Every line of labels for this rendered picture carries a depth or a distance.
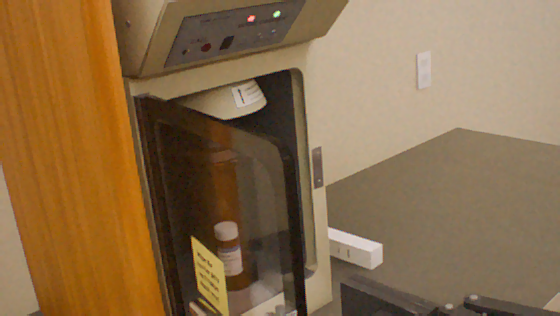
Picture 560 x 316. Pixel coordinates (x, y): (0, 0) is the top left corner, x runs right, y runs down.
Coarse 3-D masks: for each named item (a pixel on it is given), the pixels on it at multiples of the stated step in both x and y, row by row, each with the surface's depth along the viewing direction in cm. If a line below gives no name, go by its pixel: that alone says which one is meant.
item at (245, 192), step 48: (144, 96) 69; (192, 144) 60; (240, 144) 51; (192, 192) 64; (240, 192) 54; (288, 192) 47; (240, 240) 57; (288, 240) 49; (192, 288) 72; (240, 288) 60; (288, 288) 51
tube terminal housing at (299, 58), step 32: (224, 64) 80; (256, 64) 83; (288, 64) 87; (128, 96) 72; (160, 96) 74; (320, 128) 94; (320, 192) 97; (320, 224) 99; (160, 256) 79; (320, 256) 100; (160, 288) 81; (320, 288) 102
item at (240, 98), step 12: (228, 84) 85; (240, 84) 86; (252, 84) 88; (180, 96) 84; (192, 96) 84; (204, 96) 84; (216, 96) 84; (228, 96) 84; (240, 96) 85; (252, 96) 87; (192, 108) 84; (204, 108) 83; (216, 108) 84; (228, 108) 84; (240, 108) 85; (252, 108) 86
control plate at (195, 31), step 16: (304, 0) 75; (192, 16) 64; (208, 16) 66; (224, 16) 68; (240, 16) 70; (256, 16) 72; (272, 16) 74; (288, 16) 76; (192, 32) 67; (208, 32) 69; (224, 32) 71; (240, 32) 73; (256, 32) 75; (176, 48) 68; (192, 48) 70; (240, 48) 76; (176, 64) 71
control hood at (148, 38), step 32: (128, 0) 65; (160, 0) 60; (192, 0) 62; (224, 0) 65; (256, 0) 69; (288, 0) 73; (320, 0) 77; (128, 32) 67; (160, 32) 64; (288, 32) 80; (320, 32) 86; (128, 64) 70; (160, 64) 69; (192, 64) 73
